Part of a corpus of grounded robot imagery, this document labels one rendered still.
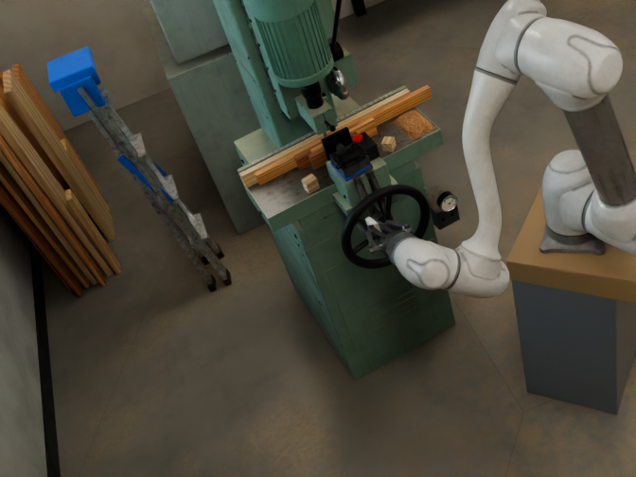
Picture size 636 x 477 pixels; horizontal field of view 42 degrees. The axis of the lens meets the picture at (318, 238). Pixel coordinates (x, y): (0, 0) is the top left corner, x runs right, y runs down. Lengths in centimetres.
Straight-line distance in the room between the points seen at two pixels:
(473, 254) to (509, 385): 106
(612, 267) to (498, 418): 79
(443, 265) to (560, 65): 52
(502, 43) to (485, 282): 57
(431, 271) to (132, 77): 328
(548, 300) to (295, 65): 100
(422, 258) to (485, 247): 18
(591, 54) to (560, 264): 82
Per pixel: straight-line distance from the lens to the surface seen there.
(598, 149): 201
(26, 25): 478
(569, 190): 232
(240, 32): 255
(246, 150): 291
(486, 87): 192
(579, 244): 245
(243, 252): 374
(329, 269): 269
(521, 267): 246
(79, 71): 301
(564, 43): 180
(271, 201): 252
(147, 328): 364
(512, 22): 190
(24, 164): 357
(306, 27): 231
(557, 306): 256
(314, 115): 249
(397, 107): 267
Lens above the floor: 250
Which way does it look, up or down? 43 degrees down
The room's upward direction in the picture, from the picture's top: 20 degrees counter-clockwise
